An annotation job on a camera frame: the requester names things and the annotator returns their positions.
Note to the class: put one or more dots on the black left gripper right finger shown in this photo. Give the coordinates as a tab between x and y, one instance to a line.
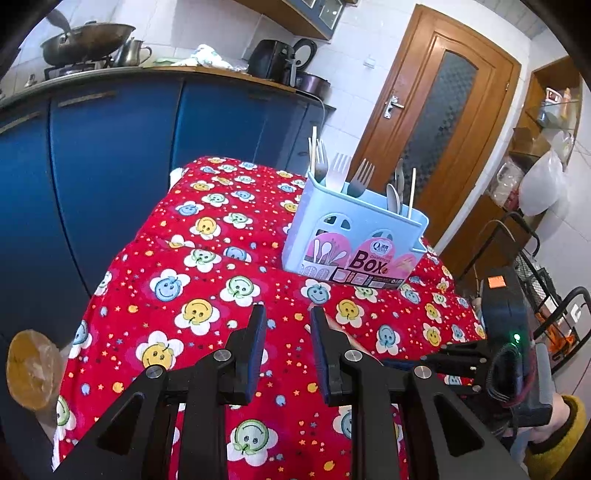
444	438

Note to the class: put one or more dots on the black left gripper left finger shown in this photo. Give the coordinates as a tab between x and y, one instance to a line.
133	438

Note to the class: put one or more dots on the yellow sleeve forearm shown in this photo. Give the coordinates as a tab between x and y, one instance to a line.
561	449

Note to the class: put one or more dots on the blue kitchen cabinets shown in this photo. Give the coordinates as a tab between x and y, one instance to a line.
85	158

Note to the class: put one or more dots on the black metal rack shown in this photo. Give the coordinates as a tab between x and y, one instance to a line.
558	318

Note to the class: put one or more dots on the red smiley flower tablecloth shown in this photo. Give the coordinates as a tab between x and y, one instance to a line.
210	251

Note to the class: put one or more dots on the light blue cutlery holder box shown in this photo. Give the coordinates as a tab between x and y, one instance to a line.
353	241

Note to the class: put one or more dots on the white plastic spoon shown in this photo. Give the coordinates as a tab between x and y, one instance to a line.
394	203

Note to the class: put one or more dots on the white plastic bag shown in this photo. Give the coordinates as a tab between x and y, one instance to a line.
543	185

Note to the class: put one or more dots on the grey plastic fork right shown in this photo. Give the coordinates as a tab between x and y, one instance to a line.
361	179

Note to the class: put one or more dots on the white plastic fork middle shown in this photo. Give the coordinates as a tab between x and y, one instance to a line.
337	173

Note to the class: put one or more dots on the white plastic fork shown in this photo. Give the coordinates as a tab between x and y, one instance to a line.
337	173
321	163

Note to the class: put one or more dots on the brown round wooden object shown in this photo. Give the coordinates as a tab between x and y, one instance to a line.
33	370

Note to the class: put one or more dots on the wooden corner shelf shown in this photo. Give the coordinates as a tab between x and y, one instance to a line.
549	119

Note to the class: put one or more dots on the white plastic fork left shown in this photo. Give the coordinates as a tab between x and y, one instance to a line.
321	163

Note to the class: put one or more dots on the white chopstick right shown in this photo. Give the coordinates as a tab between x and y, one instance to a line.
412	193

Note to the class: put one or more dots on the white chopstick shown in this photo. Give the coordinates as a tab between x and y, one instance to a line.
412	193
313	148

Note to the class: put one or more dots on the white chopstick left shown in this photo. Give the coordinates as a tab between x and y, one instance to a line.
313	148

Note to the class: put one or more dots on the brown wooden door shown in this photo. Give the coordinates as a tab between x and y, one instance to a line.
457	87

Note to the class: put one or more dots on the dark cooking pot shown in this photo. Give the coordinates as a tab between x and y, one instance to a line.
312	84

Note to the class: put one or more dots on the white crumpled cloth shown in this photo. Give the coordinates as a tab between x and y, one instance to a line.
206	56

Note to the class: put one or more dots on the steel kettle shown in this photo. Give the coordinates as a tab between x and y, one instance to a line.
133	53

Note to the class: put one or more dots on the gas stove burner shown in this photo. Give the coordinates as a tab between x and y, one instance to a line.
56	72

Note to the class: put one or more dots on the steel wok pan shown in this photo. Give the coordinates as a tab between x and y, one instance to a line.
90	42

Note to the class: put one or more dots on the silver door handle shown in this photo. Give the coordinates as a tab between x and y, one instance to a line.
392	105

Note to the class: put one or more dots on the wooden wall cabinet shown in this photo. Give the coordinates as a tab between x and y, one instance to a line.
315	19

